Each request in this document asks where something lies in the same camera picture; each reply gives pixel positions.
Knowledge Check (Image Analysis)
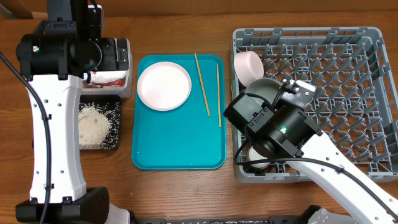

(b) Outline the grey dishwasher rack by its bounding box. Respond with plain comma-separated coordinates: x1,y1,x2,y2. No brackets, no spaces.
231,27,397,182

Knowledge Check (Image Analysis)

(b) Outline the black plastic tray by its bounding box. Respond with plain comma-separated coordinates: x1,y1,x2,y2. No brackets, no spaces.
77,95,123,152

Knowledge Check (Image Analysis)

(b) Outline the wooden chopstick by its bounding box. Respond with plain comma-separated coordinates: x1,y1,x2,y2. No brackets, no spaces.
216,63,221,128
194,52,211,117

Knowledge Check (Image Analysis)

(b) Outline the pile of rice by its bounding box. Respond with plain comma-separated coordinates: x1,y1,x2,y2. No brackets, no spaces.
77,104,121,150

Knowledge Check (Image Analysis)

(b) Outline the large white plate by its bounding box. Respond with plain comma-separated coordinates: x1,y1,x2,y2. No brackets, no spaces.
137,62,192,111

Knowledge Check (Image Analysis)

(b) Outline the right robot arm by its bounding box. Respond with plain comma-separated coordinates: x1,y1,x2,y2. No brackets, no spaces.
223,78,397,223

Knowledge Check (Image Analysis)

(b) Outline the red snack wrapper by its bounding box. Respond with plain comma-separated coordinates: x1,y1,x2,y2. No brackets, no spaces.
86,79,124,88

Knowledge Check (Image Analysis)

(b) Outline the teal serving tray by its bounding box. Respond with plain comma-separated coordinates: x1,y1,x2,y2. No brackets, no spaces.
131,54,227,170

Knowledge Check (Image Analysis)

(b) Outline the pink shallow bowl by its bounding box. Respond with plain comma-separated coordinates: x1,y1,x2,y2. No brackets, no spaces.
233,51,264,87

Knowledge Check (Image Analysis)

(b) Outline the grey bowl with rice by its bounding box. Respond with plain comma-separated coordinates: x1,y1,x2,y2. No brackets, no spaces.
244,78,282,103

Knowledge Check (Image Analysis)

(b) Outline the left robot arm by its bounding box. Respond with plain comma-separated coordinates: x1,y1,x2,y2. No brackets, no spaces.
14,1,135,223

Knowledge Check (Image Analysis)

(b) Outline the clear plastic waste bin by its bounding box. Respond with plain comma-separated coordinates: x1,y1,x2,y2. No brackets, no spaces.
82,38,133,98

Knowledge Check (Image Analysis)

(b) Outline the small white cup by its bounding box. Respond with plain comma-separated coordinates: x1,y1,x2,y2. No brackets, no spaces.
247,147,270,169

